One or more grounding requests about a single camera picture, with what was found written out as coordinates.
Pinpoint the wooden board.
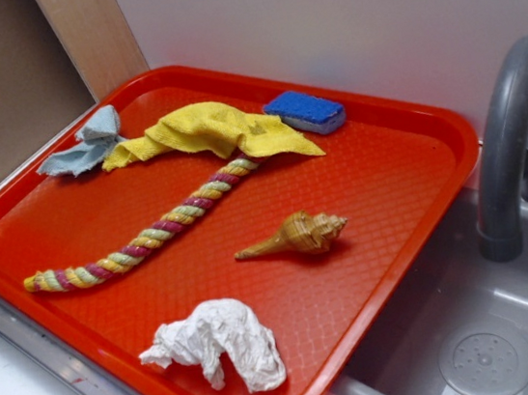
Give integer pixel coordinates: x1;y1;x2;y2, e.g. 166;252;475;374
36;0;150;101

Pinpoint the blue sponge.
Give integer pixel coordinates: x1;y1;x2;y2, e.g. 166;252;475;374
262;91;347;135

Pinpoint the red plastic tray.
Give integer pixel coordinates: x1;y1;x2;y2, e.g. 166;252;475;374
0;88;479;395

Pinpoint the light blue cloth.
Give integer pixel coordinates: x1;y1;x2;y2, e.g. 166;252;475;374
37;105;125;177

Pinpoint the multicolour twisted rope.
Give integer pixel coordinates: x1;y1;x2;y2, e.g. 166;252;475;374
10;150;279;298

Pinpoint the grey plastic faucet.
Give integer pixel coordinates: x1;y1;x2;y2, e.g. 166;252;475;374
477;35;528;263

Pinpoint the yellow cloth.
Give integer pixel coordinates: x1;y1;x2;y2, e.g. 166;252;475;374
102;101;325;172

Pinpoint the brown spiral sea shell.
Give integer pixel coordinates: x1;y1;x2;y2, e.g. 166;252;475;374
234;210;348;261

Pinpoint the grey plastic sink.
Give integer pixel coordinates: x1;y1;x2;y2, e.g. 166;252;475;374
333;190;528;395

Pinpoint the crumpled white paper towel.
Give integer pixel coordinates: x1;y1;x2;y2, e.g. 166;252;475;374
139;298;288;394

